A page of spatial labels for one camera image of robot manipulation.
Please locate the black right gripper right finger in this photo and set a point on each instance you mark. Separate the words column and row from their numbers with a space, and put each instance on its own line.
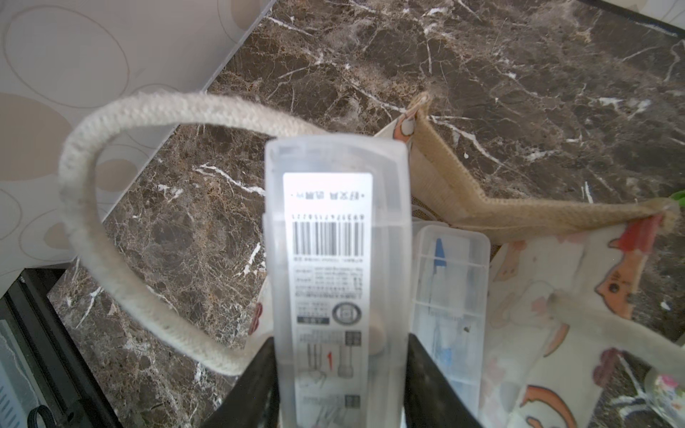
column 429, row 400

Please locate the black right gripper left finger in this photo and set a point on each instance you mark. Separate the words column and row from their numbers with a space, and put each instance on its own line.
column 254, row 400

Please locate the clear compass set case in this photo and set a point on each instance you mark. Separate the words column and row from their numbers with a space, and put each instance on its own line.
column 450, row 278
column 338, row 238

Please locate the patterned canvas tote bag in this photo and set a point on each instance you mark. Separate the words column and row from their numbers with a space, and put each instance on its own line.
column 562, row 276

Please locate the floral square plate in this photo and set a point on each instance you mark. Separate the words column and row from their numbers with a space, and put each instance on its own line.
column 666, row 396

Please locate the white radish with leaves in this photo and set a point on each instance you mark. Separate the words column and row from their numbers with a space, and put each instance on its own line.
column 679, row 197

